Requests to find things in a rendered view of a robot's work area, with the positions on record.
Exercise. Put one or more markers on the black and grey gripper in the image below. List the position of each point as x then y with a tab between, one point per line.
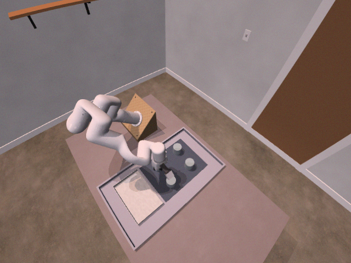
157	165

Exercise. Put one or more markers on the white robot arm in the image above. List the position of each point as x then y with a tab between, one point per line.
103	111

